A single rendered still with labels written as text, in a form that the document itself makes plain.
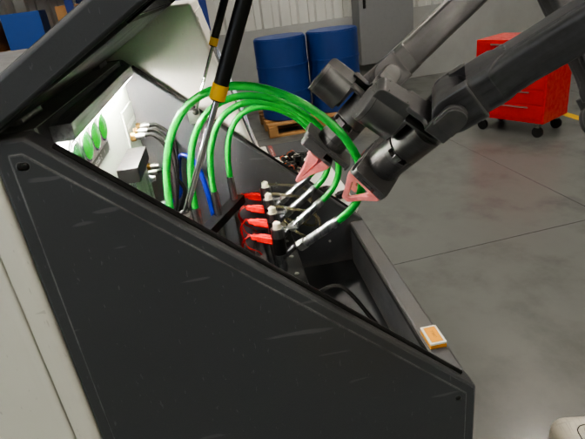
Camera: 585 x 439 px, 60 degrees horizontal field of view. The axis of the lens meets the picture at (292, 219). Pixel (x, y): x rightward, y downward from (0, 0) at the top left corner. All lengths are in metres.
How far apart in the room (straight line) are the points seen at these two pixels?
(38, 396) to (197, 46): 0.83
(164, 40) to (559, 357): 2.00
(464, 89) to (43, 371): 0.66
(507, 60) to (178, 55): 0.81
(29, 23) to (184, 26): 5.16
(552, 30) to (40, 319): 0.71
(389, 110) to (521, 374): 1.78
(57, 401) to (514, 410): 1.76
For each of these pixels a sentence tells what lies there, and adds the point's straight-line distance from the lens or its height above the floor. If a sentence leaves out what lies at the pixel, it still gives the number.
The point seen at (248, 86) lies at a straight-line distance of 0.85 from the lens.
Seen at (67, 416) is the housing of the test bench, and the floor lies 1.05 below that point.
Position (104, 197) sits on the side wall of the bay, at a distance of 0.63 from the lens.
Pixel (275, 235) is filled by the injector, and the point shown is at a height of 1.11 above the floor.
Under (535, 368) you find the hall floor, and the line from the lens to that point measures 2.41.
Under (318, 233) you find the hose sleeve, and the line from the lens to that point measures 0.91.
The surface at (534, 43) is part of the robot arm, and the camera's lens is 0.70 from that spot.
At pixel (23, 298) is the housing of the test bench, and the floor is 1.25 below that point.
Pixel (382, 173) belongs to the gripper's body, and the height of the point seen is 1.28.
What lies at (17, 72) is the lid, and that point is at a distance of 0.59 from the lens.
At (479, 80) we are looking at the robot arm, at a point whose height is 1.43.
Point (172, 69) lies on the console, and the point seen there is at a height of 1.41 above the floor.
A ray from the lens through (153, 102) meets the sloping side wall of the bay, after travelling 1.26.
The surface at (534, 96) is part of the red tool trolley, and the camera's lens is 5.08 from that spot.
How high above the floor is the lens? 1.57
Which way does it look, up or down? 25 degrees down
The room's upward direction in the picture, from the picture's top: 7 degrees counter-clockwise
